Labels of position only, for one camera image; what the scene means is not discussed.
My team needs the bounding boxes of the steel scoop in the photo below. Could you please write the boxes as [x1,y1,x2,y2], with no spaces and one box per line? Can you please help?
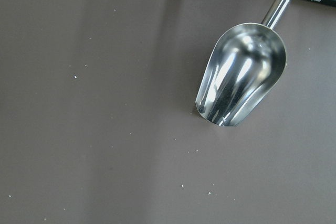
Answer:
[195,0,291,126]

